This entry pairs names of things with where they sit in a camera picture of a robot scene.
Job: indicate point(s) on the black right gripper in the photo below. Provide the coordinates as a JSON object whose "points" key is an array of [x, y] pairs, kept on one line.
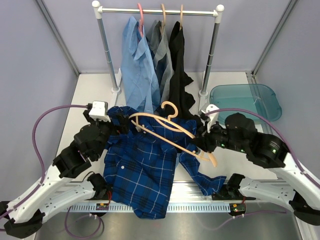
{"points": [[204, 139]]}

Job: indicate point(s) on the blue plaid shirt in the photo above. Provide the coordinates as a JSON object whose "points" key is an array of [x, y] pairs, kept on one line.
{"points": [[141, 169]]}

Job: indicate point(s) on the light blue slotted cable duct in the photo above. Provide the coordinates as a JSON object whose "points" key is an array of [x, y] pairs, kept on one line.
{"points": [[193, 207]]}

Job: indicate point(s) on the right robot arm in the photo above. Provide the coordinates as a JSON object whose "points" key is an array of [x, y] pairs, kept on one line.
{"points": [[239, 134]]}

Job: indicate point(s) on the black shirt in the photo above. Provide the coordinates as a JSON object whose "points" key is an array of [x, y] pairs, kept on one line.
{"points": [[179, 80]]}

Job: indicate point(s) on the pink plastic hanger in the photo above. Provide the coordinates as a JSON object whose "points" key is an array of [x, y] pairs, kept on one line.
{"points": [[141, 20]]}

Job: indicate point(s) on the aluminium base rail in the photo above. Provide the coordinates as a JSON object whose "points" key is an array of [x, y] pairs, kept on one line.
{"points": [[184, 192]]}

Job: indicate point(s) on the teal transparent plastic tray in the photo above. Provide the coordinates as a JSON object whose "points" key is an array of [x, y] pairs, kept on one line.
{"points": [[257, 98]]}

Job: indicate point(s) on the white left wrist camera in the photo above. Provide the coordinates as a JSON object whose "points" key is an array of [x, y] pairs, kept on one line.
{"points": [[99, 111]]}

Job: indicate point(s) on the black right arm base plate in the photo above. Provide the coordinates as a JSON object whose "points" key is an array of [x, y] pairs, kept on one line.
{"points": [[224, 195]]}

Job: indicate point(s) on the beige hanger with grey shirt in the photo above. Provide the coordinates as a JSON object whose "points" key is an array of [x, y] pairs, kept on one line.
{"points": [[163, 22]]}

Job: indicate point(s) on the light blue shirt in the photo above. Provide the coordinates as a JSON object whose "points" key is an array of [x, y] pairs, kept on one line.
{"points": [[141, 86]]}

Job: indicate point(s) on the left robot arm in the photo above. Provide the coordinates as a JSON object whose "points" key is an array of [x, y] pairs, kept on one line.
{"points": [[27, 213]]}

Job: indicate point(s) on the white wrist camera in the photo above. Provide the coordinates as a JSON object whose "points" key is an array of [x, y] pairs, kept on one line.
{"points": [[210, 118], [99, 111]]}

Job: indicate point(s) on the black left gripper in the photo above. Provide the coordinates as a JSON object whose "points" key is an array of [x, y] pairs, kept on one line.
{"points": [[122, 128]]}

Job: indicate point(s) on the beige hanger with black shirt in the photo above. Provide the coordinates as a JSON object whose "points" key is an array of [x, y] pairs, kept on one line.
{"points": [[181, 17]]}

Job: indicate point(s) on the white and chrome clothes rack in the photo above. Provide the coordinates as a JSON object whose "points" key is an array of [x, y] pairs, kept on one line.
{"points": [[216, 14]]}

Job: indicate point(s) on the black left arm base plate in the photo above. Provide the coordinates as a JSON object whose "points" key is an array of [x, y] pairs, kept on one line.
{"points": [[104, 192]]}

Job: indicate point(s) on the grey shirt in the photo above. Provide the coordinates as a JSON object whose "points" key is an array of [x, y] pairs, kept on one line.
{"points": [[161, 55]]}

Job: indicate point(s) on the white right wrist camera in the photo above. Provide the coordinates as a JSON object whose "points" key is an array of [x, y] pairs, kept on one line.
{"points": [[210, 118]]}

